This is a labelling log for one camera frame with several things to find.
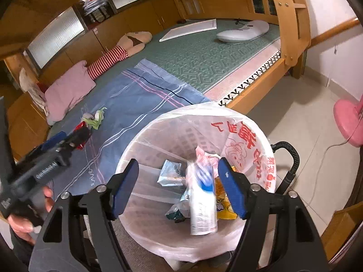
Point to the pink white mattress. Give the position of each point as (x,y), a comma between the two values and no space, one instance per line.
(249,70)

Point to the pink pillow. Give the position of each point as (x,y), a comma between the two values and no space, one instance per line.
(68,90)

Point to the pink plastic wrapper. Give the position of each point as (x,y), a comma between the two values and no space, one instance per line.
(202,155)

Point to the light blue tissue packet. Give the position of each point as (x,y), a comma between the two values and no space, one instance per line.
(170,172)

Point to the dark green wrapper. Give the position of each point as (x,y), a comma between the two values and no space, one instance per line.
(175,214)

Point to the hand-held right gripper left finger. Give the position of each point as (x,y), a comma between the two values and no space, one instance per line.
(124,188)

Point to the white handheld mite vacuum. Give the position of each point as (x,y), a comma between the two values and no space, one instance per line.
(244,32)

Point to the red snack wrapper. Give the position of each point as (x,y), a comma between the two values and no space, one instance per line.
(80,125)

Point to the stack of folded bags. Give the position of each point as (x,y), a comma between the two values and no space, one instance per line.
(95,5)

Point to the white hanging cloth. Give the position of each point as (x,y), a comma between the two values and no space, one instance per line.
(38,96)

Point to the wooden bunk bed frame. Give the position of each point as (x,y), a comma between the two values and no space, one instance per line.
(295,34)

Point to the white lined waste bin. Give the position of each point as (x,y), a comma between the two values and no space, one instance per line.
(170,136)

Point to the clear plastic cup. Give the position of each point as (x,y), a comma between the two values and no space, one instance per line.
(86,116)

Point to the white flat board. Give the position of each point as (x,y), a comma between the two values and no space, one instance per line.
(192,28)

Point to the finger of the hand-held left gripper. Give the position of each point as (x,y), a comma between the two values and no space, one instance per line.
(52,141)
(78,136)

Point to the person's left hand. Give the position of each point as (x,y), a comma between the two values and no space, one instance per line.
(19,226)

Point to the white blue plastic wrapper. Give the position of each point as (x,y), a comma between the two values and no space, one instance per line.
(201,204)

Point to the yellow snack packet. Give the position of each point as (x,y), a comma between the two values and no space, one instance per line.
(222,204)

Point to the striped plush toy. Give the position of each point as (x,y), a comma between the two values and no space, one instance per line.
(113,58)

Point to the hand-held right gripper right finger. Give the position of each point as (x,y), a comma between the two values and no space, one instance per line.
(231,188)

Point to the pink fan base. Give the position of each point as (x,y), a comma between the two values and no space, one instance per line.
(347,119)

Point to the blue striped bedsheet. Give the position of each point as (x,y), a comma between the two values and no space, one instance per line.
(136,104)

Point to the wooden box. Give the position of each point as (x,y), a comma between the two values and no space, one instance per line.
(340,226)

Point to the wooden wall cabinet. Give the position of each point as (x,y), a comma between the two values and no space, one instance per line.
(113,31)

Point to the green plastic wrapper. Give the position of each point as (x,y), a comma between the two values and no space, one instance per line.
(96,117)

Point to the green patterned bed mat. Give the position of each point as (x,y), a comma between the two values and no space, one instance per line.
(198,59)

